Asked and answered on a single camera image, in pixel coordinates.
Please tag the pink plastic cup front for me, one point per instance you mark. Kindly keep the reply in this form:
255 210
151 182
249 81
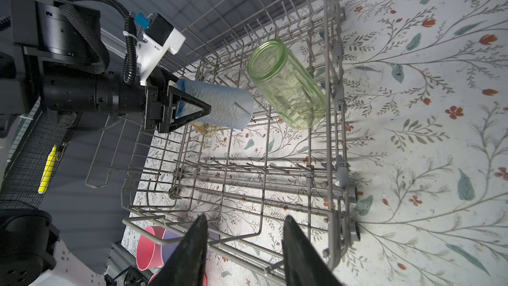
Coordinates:
205 281

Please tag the purple plastic cup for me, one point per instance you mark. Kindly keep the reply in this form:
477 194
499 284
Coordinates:
168 250

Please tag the grey wire dish rack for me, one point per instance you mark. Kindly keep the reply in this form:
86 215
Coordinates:
247 181

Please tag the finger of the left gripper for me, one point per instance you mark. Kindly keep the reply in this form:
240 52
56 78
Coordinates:
182 109

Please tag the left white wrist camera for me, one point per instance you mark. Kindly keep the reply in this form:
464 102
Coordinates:
156 37

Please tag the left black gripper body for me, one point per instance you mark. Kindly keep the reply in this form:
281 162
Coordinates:
158 112

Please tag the pink plastic cup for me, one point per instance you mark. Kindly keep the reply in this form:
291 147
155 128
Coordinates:
148 254
205 281

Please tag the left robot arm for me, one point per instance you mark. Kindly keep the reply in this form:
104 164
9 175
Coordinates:
60 61

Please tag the yellow marker pen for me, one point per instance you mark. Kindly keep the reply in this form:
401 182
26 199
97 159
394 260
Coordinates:
48 170

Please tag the blue translucent cup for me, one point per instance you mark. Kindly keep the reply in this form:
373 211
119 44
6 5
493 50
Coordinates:
230 107

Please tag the green glass cup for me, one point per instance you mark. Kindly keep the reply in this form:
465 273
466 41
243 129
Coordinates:
286 85

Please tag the yellow glass cup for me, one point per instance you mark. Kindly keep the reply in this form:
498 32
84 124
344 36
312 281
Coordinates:
207 130

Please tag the floral table mat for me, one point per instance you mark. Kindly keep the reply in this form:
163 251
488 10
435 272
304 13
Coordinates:
426 111

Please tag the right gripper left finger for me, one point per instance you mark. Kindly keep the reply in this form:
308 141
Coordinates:
187 264

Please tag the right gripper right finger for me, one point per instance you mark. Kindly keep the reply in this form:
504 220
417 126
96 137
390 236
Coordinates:
302 263

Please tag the black wire wall basket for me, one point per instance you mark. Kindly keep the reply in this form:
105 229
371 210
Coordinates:
25 168

